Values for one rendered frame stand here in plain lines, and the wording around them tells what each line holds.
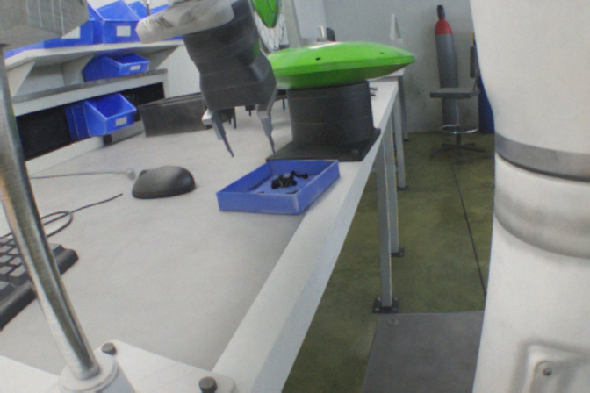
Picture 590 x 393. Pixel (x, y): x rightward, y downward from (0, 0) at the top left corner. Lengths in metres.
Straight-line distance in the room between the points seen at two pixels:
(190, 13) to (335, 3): 5.12
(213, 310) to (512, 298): 0.19
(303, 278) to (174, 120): 0.94
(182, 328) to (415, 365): 0.17
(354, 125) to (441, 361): 0.45
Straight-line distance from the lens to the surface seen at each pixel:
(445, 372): 0.31
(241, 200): 0.45
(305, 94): 0.66
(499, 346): 0.21
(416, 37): 5.33
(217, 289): 0.31
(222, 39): 0.39
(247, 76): 0.41
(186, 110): 1.17
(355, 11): 5.39
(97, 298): 0.35
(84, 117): 1.29
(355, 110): 0.67
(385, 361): 0.32
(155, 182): 0.57
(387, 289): 1.78
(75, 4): 0.20
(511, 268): 0.18
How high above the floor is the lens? 1.07
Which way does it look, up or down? 16 degrees down
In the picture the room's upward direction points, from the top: 7 degrees counter-clockwise
